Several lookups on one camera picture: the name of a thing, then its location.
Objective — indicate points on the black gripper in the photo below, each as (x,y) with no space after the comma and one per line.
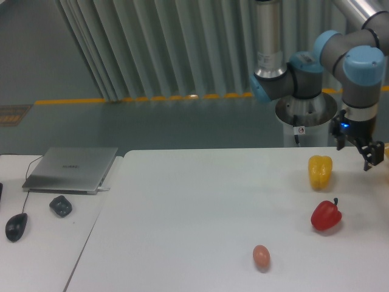
(342,129)

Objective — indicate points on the yellow bell pepper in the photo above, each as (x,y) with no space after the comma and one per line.
(319,170)

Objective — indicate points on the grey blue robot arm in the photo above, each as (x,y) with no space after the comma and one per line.
(336,85)

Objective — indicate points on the wooden basket edge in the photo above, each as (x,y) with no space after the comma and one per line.
(386,150)

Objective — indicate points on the red bell pepper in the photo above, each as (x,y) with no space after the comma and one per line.
(326,215)

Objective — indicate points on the brown egg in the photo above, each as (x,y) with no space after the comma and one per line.
(261,256)

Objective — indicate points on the grey pleated curtain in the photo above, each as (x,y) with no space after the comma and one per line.
(178,48)

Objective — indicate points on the silver laptop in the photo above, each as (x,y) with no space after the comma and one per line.
(71,170)

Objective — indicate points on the small black plastic tray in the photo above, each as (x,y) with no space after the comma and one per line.
(61,206)

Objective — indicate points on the black computer mouse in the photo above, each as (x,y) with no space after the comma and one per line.
(15,227)

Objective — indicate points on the dark object at left edge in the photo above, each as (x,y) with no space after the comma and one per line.
(1,190)

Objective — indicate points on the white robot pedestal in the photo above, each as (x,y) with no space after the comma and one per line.
(306,122)

